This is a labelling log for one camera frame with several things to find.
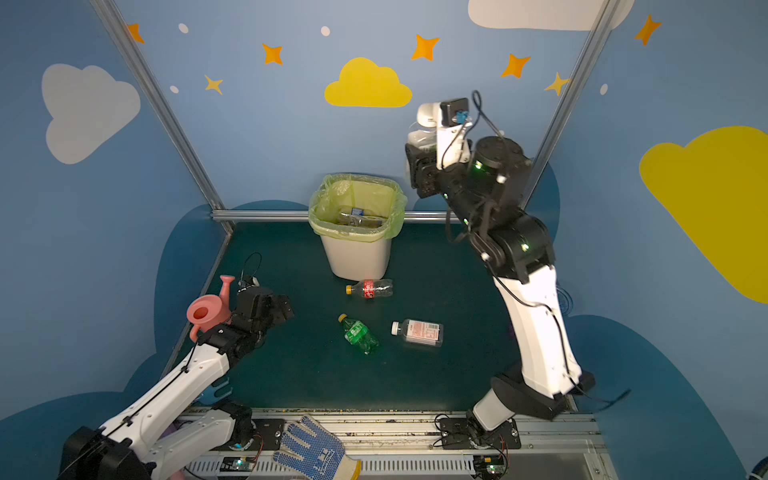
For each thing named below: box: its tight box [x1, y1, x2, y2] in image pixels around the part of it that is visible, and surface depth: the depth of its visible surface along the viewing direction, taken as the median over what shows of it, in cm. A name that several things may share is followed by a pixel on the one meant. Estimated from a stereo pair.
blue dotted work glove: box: [273, 415, 362, 480], surface depth 73 cm
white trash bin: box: [320, 236, 392, 281], surface depth 100 cm
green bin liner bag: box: [309, 174, 407, 243], surface depth 96 cm
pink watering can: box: [186, 275, 235, 342], surface depth 86 cm
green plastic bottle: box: [337, 313, 379, 355], surface depth 91 cm
